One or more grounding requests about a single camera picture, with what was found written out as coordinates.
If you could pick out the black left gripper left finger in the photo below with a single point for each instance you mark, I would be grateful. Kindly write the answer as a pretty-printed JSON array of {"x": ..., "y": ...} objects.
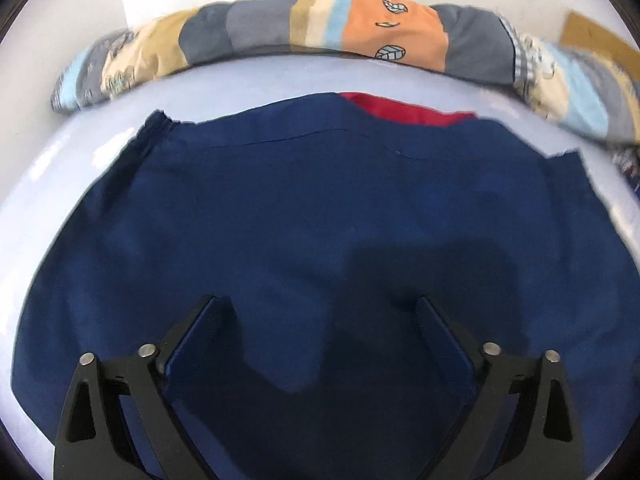
[{"x": 111, "y": 405}]

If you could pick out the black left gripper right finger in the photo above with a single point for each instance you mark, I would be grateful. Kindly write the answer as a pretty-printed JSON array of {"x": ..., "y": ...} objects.
[{"x": 518, "y": 419}]

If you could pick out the navy blue garment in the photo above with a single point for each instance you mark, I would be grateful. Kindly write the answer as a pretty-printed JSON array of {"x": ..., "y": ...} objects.
[{"x": 320, "y": 223}]

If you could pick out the dark patterned quilt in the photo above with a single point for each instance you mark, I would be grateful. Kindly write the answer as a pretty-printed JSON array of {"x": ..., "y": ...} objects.
[{"x": 627, "y": 160}]

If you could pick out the light blue cloud bedsheet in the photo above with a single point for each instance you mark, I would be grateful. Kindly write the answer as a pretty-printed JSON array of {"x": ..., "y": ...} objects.
[{"x": 87, "y": 143}]

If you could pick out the patchwork long pillow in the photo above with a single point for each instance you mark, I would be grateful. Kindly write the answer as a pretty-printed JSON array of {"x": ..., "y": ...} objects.
[{"x": 575, "y": 87}]

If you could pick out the brown wooden headboard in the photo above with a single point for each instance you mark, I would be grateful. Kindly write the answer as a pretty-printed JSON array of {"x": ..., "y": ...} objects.
[{"x": 582, "y": 33}]

